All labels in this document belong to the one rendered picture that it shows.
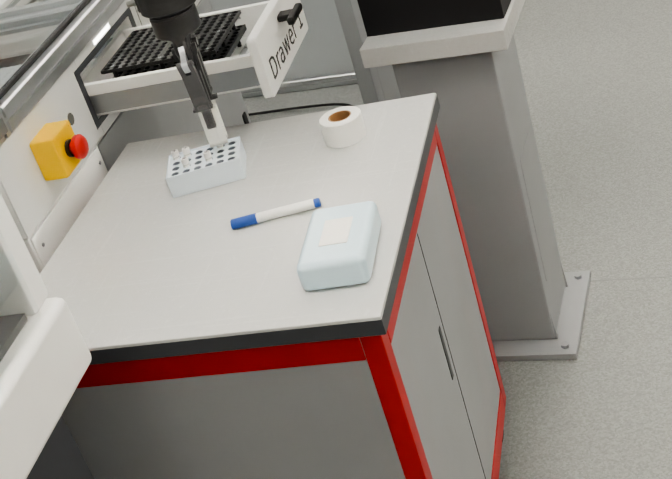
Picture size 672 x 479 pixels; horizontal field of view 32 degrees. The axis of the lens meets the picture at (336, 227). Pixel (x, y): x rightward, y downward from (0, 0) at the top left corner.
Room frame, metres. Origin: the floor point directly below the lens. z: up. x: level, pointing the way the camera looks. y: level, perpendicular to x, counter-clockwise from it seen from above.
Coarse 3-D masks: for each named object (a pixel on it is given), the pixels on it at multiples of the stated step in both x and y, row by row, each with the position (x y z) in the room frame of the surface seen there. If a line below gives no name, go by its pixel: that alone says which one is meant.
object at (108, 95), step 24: (240, 24) 2.12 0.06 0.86; (240, 48) 2.07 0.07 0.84; (96, 72) 2.05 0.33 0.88; (168, 72) 1.91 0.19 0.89; (216, 72) 1.89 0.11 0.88; (240, 72) 1.87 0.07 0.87; (96, 96) 1.96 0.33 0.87; (120, 96) 1.95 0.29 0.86; (144, 96) 1.93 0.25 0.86; (168, 96) 1.92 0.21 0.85
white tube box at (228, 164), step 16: (208, 144) 1.78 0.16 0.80; (224, 144) 1.77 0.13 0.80; (240, 144) 1.75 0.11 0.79; (176, 160) 1.77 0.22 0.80; (192, 160) 1.75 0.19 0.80; (224, 160) 1.71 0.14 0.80; (240, 160) 1.70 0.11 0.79; (176, 176) 1.70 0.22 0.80; (192, 176) 1.70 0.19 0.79; (208, 176) 1.70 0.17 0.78; (224, 176) 1.70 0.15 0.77; (240, 176) 1.70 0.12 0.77; (176, 192) 1.71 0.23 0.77; (192, 192) 1.70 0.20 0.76
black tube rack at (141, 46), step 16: (208, 16) 2.11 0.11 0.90; (224, 16) 2.08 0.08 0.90; (144, 32) 2.14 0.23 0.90; (208, 32) 2.02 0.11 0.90; (240, 32) 2.06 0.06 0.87; (128, 48) 2.07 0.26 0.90; (144, 48) 2.05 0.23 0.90; (160, 48) 2.02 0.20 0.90; (208, 48) 1.94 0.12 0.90; (224, 48) 2.00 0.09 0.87; (112, 64) 2.02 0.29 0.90; (128, 64) 1.99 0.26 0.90; (144, 64) 1.97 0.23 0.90; (160, 64) 1.97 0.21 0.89
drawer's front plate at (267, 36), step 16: (272, 0) 2.00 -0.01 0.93; (288, 0) 2.05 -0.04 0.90; (272, 16) 1.94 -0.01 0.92; (304, 16) 2.10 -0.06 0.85; (256, 32) 1.87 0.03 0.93; (272, 32) 1.92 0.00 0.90; (304, 32) 2.08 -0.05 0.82; (256, 48) 1.84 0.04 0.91; (272, 48) 1.90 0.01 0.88; (288, 48) 1.97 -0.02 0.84; (256, 64) 1.84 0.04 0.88; (272, 64) 1.88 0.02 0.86; (288, 64) 1.95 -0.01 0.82; (272, 80) 1.85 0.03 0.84; (272, 96) 1.84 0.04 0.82
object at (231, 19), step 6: (234, 12) 2.09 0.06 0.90; (240, 12) 2.09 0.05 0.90; (228, 18) 2.06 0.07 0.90; (234, 18) 2.05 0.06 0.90; (228, 24) 2.04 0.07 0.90; (228, 30) 2.01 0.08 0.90; (216, 36) 1.99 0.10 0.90; (222, 36) 1.98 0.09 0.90; (216, 42) 1.97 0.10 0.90; (222, 42) 1.96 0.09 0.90; (210, 48) 1.94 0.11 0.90; (216, 48) 1.93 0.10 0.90
